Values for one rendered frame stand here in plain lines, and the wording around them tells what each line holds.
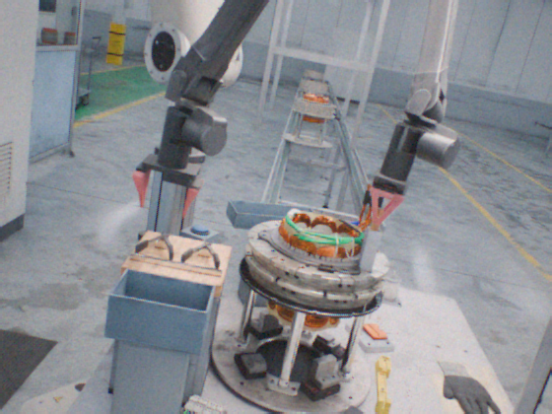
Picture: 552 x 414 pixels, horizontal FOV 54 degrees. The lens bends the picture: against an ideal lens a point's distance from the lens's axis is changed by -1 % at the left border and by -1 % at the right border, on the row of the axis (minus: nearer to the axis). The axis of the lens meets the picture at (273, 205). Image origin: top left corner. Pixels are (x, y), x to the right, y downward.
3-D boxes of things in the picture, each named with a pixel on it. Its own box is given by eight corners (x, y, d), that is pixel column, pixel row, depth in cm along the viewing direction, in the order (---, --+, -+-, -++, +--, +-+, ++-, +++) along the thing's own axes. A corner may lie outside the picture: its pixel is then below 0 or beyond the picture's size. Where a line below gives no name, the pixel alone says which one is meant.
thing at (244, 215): (290, 293, 170) (310, 207, 161) (302, 310, 160) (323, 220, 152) (212, 290, 162) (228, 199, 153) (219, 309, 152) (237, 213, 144)
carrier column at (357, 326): (349, 378, 129) (372, 299, 123) (339, 375, 129) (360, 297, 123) (349, 371, 131) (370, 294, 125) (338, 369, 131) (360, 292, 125)
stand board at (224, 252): (219, 297, 103) (221, 286, 102) (119, 278, 102) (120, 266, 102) (230, 256, 122) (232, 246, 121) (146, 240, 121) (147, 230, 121)
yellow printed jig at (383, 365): (390, 417, 121) (394, 404, 120) (375, 412, 121) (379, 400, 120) (388, 364, 142) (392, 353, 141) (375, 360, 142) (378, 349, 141)
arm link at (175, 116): (185, 101, 103) (162, 100, 99) (209, 112, 100) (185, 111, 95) (178, 136, 106) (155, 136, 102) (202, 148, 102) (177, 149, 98)
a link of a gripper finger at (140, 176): (163, 219, 104) (172, 172, 101) (125, 209, 103) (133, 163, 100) (171, 206, 110) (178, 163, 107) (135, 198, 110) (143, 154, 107)
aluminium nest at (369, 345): (393, 351, 148) (395, 343, 147) (365, 353, 145) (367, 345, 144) (371, 327, 159) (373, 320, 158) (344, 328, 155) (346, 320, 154)
